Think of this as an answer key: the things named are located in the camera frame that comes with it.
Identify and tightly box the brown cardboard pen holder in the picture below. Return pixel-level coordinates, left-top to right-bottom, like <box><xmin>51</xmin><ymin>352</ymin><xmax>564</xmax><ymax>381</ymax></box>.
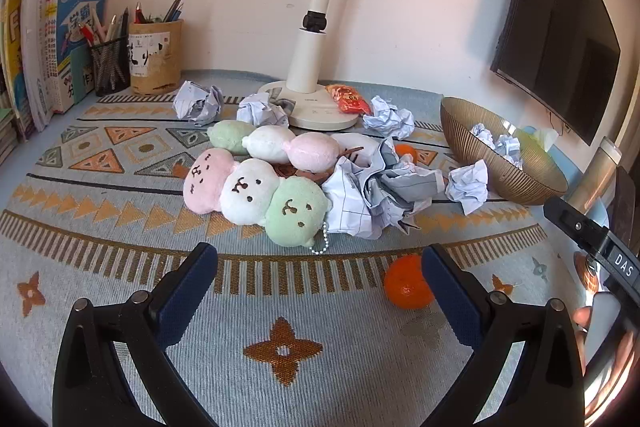
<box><xmin>128</xmin><ymin>19</ymin><xmax>184</xmax><ymax>96</ymax></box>

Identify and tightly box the ribbed golden bowl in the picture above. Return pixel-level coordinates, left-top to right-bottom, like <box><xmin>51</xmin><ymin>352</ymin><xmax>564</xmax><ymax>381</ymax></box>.
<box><xmin>440</xmin><ymin>97</ymin><xmax>569</xmax><ymax>206</ymax></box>

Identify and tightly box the plain dango plush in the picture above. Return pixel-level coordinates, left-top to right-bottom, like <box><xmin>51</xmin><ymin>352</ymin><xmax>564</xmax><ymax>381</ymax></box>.
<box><xmin>206</xmin><ymin>119</ymin><xmax>383</xmax><ymax>180</ymax></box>

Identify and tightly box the bunch of dark pens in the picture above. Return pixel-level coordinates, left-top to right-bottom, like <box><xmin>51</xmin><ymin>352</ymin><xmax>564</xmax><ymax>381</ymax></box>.
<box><xmin>134</xmin><ymin>0</ymin><xmax>184</xmax><ymax>25</ymax></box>

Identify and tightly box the blue cover book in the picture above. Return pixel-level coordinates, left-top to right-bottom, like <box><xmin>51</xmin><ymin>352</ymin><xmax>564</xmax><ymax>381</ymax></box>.
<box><xmin>49</xmin><ymin>0</ymin><xmax>108</xmax><ymax>114</ymax></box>

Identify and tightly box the black monitor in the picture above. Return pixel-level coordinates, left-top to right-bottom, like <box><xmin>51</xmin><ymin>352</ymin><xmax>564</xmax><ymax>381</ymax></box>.
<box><xmin>490</xmin><ymin>0</ymin><xmax>623</xmax><ymax>148</ymax></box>

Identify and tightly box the stack of flat books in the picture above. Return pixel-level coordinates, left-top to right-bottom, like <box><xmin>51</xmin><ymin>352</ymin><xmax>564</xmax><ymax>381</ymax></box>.
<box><xmin>0</xmin><ymin>107</ymin><xmax>23</xmax><ymax>168</ymax></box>

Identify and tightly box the paper ball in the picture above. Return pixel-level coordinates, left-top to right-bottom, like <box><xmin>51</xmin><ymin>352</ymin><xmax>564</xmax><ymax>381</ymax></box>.
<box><xmin>470</xmin><ymin>123</ymin><xmax>496</xmax><ymax>150</ymax></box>
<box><xmin>236</xmin><ymin>92</ymin><xmax>291</xmax><ymax>128</ymax></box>
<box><xmin>445</xmin><ymin>159</ymin><xmax>490</xmax><ymax>215</ymax></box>
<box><xmin>172</xmin><ymin>80</ymin><xmax>223</xmax><ymax>126</ymax></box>
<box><xmin>492</xmin><ymin>134</ymin><xmax>524</xmax><ymax>170</ymax></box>
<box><xmin>362</xmin><ymin>96</ymin><xmax>416</xmax><ymax>140</ymax></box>

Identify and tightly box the large paper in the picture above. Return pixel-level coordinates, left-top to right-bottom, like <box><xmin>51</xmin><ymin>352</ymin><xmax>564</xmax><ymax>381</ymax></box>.
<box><xmin>322</xmin><ymin>137</ymin><xmax>446</xmax><ymax>240</ymax></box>

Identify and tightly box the black mesh pen holder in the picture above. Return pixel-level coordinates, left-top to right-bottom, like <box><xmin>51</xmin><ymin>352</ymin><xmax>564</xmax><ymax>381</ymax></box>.
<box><xmin>89</xmin><ymin>36</ymin><xmax>132</xmax><ymax>96</ymax></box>

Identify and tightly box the red snack packet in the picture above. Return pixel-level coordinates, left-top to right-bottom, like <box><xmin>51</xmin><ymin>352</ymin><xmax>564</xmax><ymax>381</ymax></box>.
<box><xmin>325</xmin><ymin>84</ymin><xmax>372</xmax><ymax>115</ymax></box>

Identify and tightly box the pale green tissue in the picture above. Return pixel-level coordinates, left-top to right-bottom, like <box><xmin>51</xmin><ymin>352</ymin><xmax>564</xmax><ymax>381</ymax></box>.
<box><xmin>517</xmin><ymin>127</ymin><xmax>558</xmax><ymax>152</ymax></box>

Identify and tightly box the person's right hand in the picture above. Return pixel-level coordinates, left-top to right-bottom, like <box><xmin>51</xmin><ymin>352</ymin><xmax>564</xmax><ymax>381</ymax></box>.
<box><xmin>573</xmin><ymin>306</ymin><xmax>592</xmax><ymax>344</ymax></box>

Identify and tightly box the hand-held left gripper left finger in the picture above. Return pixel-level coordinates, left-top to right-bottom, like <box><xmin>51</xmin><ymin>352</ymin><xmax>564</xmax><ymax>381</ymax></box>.
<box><xmin>52</xmin><ymin>243</ymin><xmax>218</xmax><ymax>427</ymax></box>

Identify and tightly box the patterned woven mat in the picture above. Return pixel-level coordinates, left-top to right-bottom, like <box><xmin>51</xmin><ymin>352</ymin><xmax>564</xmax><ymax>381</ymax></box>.
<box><xmin>0</xmin><ymin>68</ymin><xmax>608</xmax><ymax>427</ymax></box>

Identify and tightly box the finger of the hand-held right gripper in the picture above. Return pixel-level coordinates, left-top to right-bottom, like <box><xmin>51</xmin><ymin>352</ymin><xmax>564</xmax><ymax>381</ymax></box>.
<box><xmin>543</xmin><ymin>198</ymin><xmax>613</xmax><ymax>260</ymax></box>

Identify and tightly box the metal tumbler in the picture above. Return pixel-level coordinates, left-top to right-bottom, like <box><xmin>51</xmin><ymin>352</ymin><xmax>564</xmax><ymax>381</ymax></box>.
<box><xmin>570</xmin><ymin>136</ymin><xmax>623</xmax><ymax>214</ymax></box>

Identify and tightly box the dango plush with faces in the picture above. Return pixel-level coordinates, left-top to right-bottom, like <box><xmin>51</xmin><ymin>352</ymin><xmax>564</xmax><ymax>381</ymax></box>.
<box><xmin>182</xmin><ymin>148</ymin><xmax>333</xmax><ymax>255</ymax></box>

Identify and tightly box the white desk lamp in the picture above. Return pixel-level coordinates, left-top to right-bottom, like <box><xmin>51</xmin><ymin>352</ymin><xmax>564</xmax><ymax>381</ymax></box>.
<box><xmin>257</xmin><ymin>0</ymin><xmax>361</xmax><ymax>131</ymax></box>

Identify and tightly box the yellow cover book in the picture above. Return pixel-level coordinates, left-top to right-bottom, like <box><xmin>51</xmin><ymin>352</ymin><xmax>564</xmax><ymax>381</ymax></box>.
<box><xmin>0</xmin><ymin>0</ymin><xmax>26</xmax><ymax>118</ymax></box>

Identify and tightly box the bunch of light pens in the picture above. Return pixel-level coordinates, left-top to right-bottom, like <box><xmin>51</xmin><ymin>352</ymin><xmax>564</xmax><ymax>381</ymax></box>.
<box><xmin>77</xmin><ymin>7</ymin><xmax>131</xmax><ymax>45</ymax></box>

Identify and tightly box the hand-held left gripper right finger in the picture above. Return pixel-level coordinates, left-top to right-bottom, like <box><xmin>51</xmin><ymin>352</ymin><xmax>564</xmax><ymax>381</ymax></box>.
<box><xmin>421</xmin><ymin>243</ymin><xmax>585</xmax><ymax>427</ymax></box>

